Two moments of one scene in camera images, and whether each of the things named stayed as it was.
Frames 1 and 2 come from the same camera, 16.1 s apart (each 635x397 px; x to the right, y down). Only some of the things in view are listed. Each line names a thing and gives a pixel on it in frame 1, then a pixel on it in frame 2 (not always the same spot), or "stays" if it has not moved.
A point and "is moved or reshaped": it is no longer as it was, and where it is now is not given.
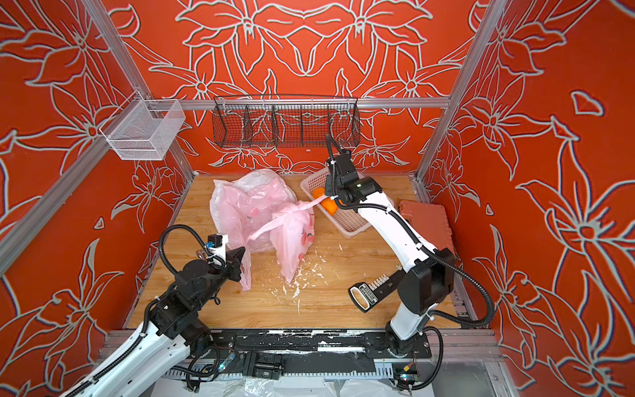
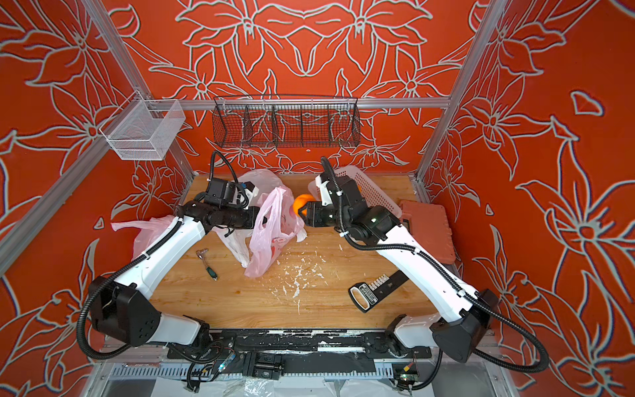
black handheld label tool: [364, 296] stays
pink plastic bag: [292, 231] to [151, 229]
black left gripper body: [217, 277] to [240, 217]
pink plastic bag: [243, 206] is moved or reshaped
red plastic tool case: [430, 221] stays
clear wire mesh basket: [144, 129] stays
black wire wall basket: [279, 121] stays
